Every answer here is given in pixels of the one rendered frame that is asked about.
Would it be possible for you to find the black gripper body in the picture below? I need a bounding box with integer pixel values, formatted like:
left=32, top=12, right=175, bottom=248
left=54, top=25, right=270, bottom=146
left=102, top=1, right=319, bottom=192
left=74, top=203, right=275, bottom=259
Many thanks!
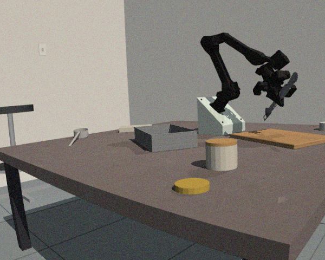
left=253, top=71, right=297, bottom=98

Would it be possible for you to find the grey measuring scoop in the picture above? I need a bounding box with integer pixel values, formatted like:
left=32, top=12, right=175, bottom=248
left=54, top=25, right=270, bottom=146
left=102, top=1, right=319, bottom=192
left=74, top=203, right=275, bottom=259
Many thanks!
left=69, top=128, right=89, bottom=146

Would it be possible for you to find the beige rectangular block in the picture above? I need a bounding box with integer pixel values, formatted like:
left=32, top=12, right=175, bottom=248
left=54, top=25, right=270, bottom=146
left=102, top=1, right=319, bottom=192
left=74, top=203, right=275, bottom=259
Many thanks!
left=119, top=124, right=152, bottom=133

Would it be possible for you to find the yellow flat disc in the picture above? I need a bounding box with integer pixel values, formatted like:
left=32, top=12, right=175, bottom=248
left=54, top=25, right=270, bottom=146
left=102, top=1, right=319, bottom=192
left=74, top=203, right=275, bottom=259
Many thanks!
left=174, top=178, right=210, bottom=194

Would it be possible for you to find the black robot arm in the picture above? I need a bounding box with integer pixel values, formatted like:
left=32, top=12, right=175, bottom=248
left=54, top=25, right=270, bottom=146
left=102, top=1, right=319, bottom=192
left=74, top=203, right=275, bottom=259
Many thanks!
left=200, top=32, right=290, bottom=113

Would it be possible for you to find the white cylindrical jar with wooden lid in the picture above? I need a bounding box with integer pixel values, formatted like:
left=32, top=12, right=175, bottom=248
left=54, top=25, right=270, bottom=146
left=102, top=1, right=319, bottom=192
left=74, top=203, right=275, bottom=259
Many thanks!
left=205, top=139, right=238, bottom=171

